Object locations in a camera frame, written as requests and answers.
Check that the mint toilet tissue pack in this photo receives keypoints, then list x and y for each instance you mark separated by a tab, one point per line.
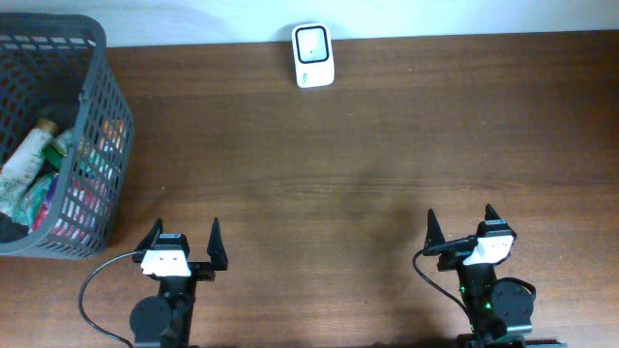
27	205

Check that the white bamboo print tube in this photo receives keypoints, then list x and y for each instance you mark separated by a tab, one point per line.
24	164

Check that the dark grey plastic basket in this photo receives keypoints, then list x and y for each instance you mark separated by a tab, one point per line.
53	66

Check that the red purple snack bag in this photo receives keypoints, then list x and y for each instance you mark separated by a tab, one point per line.
45	195

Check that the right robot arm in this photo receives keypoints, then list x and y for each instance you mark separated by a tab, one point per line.
499	310

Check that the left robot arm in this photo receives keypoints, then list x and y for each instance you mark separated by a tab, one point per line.
165	320

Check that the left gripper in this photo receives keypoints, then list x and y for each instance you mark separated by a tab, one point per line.
218	254

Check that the green lid jar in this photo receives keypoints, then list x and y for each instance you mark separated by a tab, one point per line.
57	149

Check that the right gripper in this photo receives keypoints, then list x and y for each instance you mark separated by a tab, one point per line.
453	255

